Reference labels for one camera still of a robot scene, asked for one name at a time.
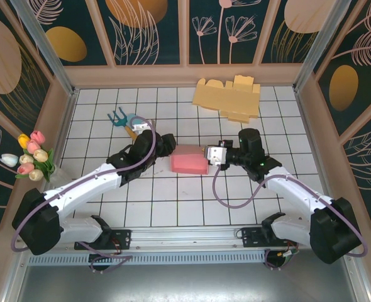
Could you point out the cream artificial tulip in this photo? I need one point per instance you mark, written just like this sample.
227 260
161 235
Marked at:
36 175
41 155
26 159

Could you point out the pink artificial tulip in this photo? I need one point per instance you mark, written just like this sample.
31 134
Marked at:
37 136
33 147
25 169

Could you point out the grey metal sheet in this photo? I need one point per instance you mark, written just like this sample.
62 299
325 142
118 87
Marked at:
188 283

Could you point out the aluminium frame post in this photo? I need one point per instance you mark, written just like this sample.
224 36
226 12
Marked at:
47 50
320 44

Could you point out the light blue toy shovel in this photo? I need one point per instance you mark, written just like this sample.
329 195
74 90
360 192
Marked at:
132 119

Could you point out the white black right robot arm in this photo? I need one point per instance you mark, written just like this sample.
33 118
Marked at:
298 192

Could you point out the yellow paper box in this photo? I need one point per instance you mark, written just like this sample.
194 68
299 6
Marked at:
226 99

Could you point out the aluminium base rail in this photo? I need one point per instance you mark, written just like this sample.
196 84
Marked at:
188 236

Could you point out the white artificial tulip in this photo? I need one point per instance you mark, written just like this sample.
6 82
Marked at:
8 159

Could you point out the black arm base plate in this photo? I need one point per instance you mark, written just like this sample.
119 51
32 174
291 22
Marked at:
251 237
125 237

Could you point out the white ribbed vase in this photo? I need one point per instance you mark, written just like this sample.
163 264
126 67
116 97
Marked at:
56 174

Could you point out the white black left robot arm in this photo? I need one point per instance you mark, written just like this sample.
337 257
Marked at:
78 188

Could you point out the pink paper box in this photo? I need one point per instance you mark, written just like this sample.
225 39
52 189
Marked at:
187 162

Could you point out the green tulip leaves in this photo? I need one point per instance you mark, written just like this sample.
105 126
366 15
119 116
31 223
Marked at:
48 165

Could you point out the yellow artificial tulip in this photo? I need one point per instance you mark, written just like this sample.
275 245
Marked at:
23 140

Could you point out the aluminium side rail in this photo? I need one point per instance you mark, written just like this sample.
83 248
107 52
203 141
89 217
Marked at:
55 141

